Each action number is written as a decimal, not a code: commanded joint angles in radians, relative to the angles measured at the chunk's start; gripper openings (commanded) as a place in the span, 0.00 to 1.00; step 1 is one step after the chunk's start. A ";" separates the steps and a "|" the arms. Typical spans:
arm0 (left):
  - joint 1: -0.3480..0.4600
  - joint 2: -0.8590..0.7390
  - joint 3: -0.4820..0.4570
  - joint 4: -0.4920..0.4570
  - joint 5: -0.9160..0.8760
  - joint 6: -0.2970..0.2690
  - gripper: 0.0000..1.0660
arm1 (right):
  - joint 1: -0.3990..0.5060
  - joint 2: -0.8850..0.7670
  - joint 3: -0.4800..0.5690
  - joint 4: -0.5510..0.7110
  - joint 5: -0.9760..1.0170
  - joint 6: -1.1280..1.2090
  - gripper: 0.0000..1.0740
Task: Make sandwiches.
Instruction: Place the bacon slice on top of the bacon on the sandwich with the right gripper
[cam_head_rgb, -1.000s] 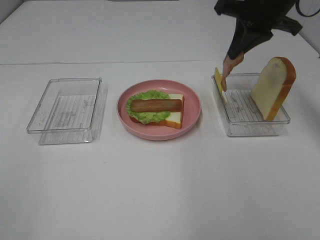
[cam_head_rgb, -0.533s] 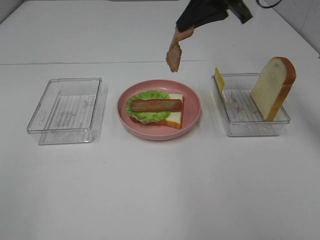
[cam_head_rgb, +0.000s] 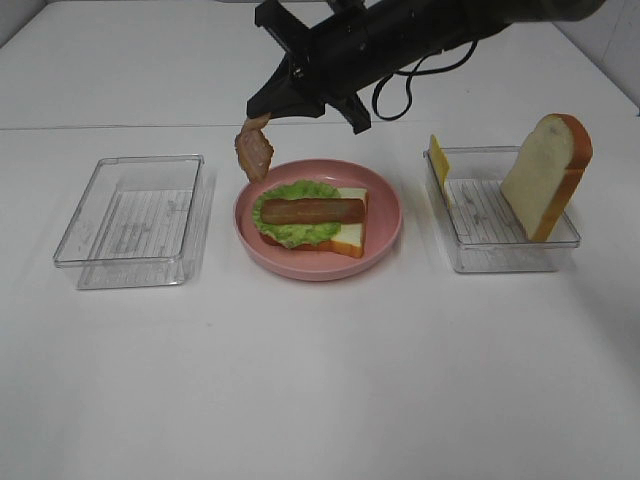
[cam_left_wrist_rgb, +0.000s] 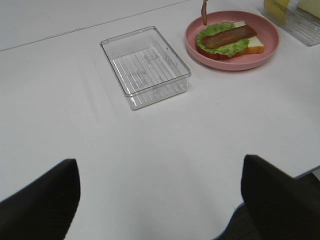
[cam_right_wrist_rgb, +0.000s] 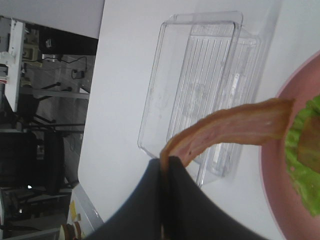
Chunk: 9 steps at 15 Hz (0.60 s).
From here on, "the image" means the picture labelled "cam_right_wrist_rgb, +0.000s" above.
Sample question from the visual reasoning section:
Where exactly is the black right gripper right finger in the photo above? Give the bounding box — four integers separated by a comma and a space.
167, 156, 263, 240

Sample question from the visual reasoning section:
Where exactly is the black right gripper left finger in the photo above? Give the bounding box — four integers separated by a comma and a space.
86, 158, 162, 240

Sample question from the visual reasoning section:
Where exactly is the green lettuce leaf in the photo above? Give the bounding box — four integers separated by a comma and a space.
284, 95, 320, 216

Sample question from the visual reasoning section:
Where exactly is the pink round plate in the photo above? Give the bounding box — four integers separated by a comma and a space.
260, 52, 320, 240

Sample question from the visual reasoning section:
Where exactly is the left clear plastic tray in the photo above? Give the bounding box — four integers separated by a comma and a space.
137, 10, 263, 187

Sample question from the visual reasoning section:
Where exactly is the background office equipment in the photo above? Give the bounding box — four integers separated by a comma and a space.
0, 15, 99, 240

